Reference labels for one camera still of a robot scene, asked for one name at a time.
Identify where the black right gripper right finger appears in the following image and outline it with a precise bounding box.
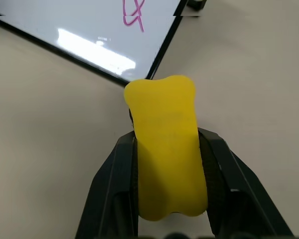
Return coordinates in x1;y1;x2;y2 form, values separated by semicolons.
197;127;296;239

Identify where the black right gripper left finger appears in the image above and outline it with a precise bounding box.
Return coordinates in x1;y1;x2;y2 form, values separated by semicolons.
74;130;140;239

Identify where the yellow whiteboard eraser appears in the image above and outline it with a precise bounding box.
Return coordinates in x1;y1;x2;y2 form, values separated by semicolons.
123;75;208;222

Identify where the black-framed whiteboard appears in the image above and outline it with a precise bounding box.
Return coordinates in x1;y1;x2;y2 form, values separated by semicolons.
0;0;189;87

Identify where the black whiteboard stand foot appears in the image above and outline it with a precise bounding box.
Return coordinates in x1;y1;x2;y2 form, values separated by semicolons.
186;0;207;11

